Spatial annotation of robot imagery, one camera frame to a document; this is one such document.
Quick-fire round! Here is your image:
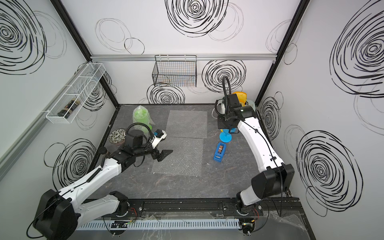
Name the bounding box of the black corrugated right cable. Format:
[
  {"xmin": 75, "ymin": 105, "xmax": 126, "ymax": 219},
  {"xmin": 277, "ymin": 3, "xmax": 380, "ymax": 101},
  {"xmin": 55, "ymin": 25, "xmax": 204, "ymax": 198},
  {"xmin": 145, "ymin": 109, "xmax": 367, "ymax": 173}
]
[{"xmin": 214, "ymin": 75, "xmax": 232, "ymax": 116}]

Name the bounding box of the blue plastic wine glass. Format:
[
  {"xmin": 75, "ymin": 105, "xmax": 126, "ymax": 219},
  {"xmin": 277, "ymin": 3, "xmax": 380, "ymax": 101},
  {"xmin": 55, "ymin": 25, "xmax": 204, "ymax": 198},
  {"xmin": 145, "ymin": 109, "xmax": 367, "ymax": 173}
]
[{"xmin": 219, "ymin": 128, "xmax": 236, "ymax": 143}]

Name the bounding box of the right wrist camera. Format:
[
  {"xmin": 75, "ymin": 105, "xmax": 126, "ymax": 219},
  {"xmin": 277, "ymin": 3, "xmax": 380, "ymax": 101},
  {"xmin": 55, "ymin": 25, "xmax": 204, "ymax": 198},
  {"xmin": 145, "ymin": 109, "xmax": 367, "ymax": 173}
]
[{"xmin": 217, "ymin": 100, "xmax": 226, "ymax": 115}]

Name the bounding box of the mint green toaster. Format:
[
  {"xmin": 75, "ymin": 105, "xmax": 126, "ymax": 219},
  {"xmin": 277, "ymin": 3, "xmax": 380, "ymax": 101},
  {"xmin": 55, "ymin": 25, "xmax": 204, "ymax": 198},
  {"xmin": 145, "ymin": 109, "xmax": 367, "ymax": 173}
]
[{"xmin": 246, "ymin": 100, "xmax": 256, "ymax": 112}]

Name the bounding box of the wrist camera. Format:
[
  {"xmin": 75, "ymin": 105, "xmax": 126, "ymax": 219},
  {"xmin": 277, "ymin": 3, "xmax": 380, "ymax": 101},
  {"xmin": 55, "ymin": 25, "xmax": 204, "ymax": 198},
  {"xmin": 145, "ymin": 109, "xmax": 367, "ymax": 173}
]
[
  {"xmin": 217, "ymin": 100, "xmax": 226, "ymax": 115},
  {"xmin": 150, "ymin": 129, "xmax": 167, "ymax": 149}
]

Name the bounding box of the black corrugated cable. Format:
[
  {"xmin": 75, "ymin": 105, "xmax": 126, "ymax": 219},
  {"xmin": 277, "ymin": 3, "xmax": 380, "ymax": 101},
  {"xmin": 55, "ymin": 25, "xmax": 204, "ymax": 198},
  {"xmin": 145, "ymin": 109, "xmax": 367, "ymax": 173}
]
[
  {"xmin": 214, "ymin": 75, "xmax": 232, "ymax": 116},
  {"xmin": 124, "ymin": 122, "xmax": 152, "ymax": 145}
]

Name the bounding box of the rear yellow toast slice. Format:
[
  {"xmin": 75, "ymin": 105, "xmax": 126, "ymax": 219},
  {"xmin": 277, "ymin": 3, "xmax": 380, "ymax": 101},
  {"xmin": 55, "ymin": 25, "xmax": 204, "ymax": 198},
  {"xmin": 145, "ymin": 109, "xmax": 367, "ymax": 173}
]
[{"xmin": 234, "ymin": 92, "xmax": 247, "ymax": 107}]

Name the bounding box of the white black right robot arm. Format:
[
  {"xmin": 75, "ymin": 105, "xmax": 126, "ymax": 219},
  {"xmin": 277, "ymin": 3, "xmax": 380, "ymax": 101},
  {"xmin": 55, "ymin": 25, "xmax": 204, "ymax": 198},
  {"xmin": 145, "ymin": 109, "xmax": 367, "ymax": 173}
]
[{"xmin": 217, "ymin": 94, "xmax": 295, "ymax": 215}]

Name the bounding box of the dark item in shelf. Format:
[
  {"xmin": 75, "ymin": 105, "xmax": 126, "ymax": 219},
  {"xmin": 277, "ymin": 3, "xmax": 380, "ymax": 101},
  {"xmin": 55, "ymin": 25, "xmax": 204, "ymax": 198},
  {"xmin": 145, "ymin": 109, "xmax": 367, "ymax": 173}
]
[{"xmin": 57, "ymin": 99, "xmax": 80, "ymax": 119}]

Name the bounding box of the white wire wall shelf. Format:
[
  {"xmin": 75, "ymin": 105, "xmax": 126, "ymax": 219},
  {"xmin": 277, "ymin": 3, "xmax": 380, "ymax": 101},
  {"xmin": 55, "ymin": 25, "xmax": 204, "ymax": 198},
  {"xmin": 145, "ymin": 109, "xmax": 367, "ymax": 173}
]
[{"xmin": 46, "ymin": 63, "xmax": 106, "ymax": 124}]

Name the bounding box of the blue tape dispenser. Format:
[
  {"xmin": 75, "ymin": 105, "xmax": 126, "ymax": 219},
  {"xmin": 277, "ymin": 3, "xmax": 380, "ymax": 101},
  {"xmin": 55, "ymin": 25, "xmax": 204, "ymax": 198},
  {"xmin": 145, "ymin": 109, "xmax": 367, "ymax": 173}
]
[{"xmin": 213, "ymin": 142, "xmax": 226, "ymax": 162}]

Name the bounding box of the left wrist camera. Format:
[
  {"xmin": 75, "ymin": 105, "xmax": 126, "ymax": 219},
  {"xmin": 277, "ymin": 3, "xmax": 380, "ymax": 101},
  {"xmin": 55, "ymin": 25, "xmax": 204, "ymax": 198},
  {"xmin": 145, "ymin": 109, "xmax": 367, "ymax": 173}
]
[{"xmin": 150, "ymin": 129, "xmax": 167, "ymax": 149}]

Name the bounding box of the black corrugated left cable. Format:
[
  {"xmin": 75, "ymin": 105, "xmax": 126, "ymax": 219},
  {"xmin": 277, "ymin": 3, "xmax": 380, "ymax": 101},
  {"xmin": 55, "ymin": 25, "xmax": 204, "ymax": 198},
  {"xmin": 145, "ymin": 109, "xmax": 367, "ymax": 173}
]
[{"xmin": 124, "ymin": 122, "xmax": 152, "ymax": 145}]

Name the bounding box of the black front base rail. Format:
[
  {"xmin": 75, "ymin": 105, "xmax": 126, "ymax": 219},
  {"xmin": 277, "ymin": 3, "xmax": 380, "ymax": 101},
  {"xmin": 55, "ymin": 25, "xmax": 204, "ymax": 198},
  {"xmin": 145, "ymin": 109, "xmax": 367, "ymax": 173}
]
[{"xmin": 77, "ymin": 197, "xmax": 304, "ymax": 218}]

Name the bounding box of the white slotted cable duct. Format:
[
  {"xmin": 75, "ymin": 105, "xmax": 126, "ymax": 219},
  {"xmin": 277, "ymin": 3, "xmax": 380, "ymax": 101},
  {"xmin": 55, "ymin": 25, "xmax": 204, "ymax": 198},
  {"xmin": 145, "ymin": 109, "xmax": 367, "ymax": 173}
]
[{"xmin": 78, "ymin": 219, "xmax": 241, "ymax": 231}]

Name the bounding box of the patterned small bowl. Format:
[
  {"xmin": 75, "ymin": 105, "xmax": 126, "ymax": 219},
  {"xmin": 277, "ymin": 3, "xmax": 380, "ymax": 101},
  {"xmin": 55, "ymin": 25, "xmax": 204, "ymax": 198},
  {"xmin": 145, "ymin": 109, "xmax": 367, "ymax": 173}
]
[{"xmin": 108, "ymin": 129, "xmax": 126, "ymax": 145}]

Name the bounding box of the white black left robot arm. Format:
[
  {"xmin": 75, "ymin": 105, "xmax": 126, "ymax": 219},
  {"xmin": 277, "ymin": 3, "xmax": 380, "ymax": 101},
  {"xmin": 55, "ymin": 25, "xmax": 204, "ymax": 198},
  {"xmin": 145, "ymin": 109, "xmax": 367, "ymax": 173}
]
[{"xmin": 30, "ymin": 148, "xmax": 172, "ymax": 240}]

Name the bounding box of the green plastic wine glass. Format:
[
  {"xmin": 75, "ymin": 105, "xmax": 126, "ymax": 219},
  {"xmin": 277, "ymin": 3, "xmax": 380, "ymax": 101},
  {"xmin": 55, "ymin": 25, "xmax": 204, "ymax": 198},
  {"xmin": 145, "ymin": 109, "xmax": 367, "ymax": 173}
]
[{"xmin": 133, "ymin": 107, "xmax": 152, "ymax": 133}]

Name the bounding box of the black wire wall basket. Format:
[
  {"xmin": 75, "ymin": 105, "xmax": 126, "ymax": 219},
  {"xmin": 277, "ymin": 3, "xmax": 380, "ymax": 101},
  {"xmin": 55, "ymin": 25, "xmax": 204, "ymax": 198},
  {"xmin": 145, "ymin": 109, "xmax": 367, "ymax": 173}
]
[{"xmin": 152, "ymin": 60, "xmax": 198, "ymax": 87}]

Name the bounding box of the aluminium wall rail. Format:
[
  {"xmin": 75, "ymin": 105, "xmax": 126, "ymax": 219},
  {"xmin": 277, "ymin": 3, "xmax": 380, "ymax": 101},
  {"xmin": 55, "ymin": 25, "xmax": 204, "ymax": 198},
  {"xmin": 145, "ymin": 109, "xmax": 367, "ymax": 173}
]
[{"xmin": 91, "ymin": 53, "xmax": 277, "ymax": 62}]

